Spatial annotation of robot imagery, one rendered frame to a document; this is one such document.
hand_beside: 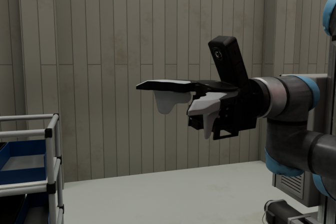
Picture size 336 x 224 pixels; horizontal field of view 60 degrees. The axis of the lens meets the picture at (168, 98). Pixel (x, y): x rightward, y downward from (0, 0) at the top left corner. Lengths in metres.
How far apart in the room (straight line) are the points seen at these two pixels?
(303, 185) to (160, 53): 2.40
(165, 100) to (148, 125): 2.82
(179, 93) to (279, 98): 0.18
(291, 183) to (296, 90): 0.71
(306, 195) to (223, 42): 0.85
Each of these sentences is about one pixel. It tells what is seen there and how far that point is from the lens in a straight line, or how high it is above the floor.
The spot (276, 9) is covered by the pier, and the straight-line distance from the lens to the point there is 3.77.
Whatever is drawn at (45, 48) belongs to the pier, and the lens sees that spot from 3.00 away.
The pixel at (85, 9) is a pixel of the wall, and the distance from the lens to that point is 3.20.
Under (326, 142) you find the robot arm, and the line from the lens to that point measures 0.56.
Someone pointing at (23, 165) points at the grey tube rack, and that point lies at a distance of 1.57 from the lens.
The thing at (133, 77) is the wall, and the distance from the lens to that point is 3.21.
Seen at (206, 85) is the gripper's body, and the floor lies 1.25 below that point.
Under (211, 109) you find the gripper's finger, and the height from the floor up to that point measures 1.22.
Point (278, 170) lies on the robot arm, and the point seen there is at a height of 1.07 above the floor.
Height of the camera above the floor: 1.28
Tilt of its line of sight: 7 degrees down
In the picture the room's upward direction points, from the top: straight up
